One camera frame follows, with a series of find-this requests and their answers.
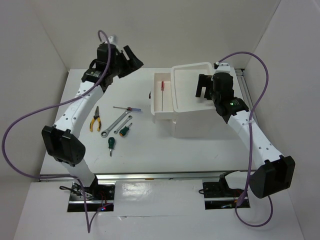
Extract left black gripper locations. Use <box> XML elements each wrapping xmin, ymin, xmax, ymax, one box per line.
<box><xmin>110</xmin><ymin>46</ymin><xmax>143</xmax><ymax>80</ymax></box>

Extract red handled long screwdriver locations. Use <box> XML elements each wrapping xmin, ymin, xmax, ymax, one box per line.
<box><xmin>161</xmin><ymin>81</ymin><xmax>165</xmax><ymax>112</ymax></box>

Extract blue red handled screwdriver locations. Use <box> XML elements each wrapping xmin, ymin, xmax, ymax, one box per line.
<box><xmin>113</xmin><ymin>106</ymin><xmax>142</xmax><ymax>113</ymax></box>

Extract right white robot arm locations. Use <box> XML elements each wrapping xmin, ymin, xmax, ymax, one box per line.
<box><xmin>195</xmin><ymin>72</ymin><xmax>296</xmax><ymax>199</ymax></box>

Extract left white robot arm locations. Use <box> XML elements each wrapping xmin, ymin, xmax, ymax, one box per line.
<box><xmin>41</xmin><ymin>43</ymin><xmax>144</xmax><ymax>200</ymax></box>

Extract white drawer cabinet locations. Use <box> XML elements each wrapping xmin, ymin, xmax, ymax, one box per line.
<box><xmin>170</xmin><ymin>62</ymin><xmax>229</xmax><ymax>139</ymax></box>

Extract small silver ratchet wrench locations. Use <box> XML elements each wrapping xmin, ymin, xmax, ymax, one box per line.
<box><xmin>113</xmin><ymin>115</ymin><xmax>133</xmax><ymax>134</ymax></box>

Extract yellow black pliers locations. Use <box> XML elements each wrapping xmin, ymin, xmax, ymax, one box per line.
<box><xmin>89</xmin><ymin>106</ymin><xmax>102</xmax><ymax>132</ymax></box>

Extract green orange stubby screwdriver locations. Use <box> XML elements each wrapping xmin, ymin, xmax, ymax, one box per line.
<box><xmin>119</xmin><ymin>123</ymin><xmax>133</xmax><ymax>137</ymax></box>

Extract large silver ratchet wrench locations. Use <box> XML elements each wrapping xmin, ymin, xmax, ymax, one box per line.
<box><xmin>100</xmin><ymin>109</ymin><xmax>132</xmax><ymax>138</ymax></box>

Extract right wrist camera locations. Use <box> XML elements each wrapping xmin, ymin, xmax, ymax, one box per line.
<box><xmin>213</xmin><ymin>62</ymin><xmax>231</xmax><ymax>73</ymax></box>

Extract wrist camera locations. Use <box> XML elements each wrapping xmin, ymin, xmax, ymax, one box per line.
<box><xmin>213</xmin><ymin>62</ymin><xmax>231</xmax><ymax>73</ymax></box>
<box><xmin>108</xmin><ymin>35</ymin><xmax>119</xmax><ymax>48</ymax></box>

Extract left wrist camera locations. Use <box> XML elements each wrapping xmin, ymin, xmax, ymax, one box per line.
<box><xmin>108</xmin><ymin>35</ymin><xmax>119</xmax><ymax>48</ymax></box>

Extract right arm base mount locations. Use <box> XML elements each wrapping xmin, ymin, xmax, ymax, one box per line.
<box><xmin>198</xmin><ymin>174</ymin><xmax>243</xmax><ymax>210</ymax></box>

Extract front aluminium rail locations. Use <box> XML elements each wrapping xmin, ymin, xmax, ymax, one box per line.
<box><xmin>39</xmin><ymin>171</ymin><xmax>226</xmax><ymax>183</ymax></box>

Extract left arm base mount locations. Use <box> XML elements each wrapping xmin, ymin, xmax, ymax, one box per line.
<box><xmin>59</xmin><ymin>183</ymin><xmax>115</xmax><ymax>213</ymax></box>

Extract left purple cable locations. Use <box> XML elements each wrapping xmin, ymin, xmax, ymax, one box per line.
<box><xmin>1</xmin><ymin>30</ymin><xmax>113</xmax><ymax>233</ymax></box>

